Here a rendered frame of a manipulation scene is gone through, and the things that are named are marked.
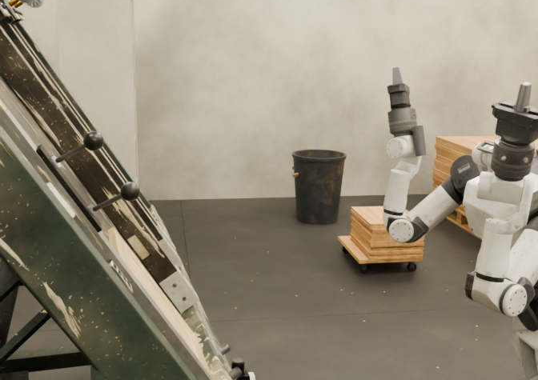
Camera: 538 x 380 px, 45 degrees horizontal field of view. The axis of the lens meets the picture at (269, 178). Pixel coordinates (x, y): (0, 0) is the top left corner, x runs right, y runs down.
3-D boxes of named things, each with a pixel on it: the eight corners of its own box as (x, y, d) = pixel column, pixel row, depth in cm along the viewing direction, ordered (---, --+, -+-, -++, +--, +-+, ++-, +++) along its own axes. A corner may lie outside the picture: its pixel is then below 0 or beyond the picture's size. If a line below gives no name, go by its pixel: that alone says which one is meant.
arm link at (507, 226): (493, 174, 150) (483, 230, 152) (535, 181, 147) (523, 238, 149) (494, 172, 156) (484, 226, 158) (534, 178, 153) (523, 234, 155)
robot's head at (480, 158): (497, 166, 190) (488, 138, 187) (517, 173, 180) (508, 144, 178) (477, 175, 189) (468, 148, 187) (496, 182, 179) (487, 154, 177)
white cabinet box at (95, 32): (137, 239, 566) (130, -6, 523) (68, 242, 557) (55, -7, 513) (139, 220, 624) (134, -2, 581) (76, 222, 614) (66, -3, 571)
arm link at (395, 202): (387, 174, 215) (377, 229, 220) (389, 180, 206) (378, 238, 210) (419, 179, 214) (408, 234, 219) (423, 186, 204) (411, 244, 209)
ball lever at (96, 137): (50, 177, 126) (103, 149, 121) (38, 161, 125) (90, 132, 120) (59, 168, 129) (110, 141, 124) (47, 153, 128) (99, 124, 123)
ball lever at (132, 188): (87, 225, 130) (140, 200, 125) (76, 210, 128) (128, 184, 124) (95, 215, 133) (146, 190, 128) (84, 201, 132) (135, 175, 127)
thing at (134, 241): (142, 260, 197) (150, 254, 197) (126, 240, 195) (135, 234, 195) (141, 257, 200) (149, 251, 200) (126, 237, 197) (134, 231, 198)
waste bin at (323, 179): (350, 226, 620) (353, 158, 606) (295, 227, 611) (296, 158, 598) (335, 210, 672) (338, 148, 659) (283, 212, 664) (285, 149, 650)
